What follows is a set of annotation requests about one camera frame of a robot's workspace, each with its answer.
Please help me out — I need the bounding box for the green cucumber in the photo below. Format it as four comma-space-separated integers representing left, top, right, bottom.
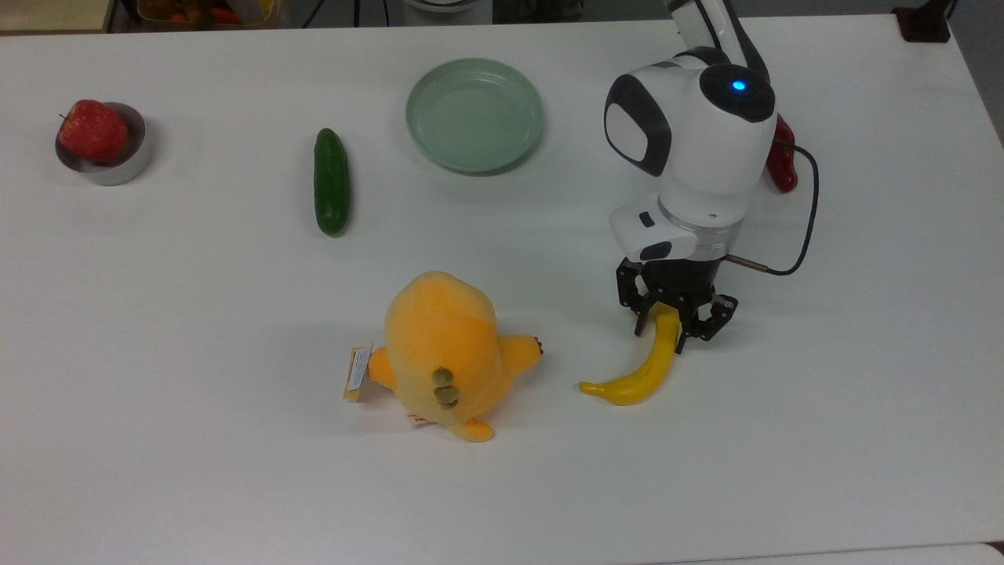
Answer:
314, 128, 351, 237

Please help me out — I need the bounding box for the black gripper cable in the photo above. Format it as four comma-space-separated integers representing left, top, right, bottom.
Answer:
726, 140, 820, 277

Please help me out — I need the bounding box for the red apple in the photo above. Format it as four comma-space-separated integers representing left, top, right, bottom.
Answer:
58, 99, 129, 163

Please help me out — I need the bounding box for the clear bin with produce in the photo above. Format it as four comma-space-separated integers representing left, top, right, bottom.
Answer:
137, 0, 285, 29

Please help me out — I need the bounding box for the orange plush toy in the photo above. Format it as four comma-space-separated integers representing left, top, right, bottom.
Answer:
343, 271, 544, 443

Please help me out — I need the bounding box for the yellow banana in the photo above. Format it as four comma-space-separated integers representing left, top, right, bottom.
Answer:
579, 304, 680, 406

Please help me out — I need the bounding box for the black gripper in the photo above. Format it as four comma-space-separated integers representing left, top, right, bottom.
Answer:
617, 257, 739, 355

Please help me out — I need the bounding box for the red chili pepper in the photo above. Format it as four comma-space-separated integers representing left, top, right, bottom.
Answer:
766, 114, 799, 194

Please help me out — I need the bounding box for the small metal bowl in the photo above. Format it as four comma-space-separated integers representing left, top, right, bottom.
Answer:
55, 102, 153, 187

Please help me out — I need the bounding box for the pale green plastic plate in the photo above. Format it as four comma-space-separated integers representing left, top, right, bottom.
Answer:
405, 57, 544, 174

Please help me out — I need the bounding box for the black clamp mount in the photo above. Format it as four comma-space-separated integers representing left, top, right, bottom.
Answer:
893, 0, 954, 43

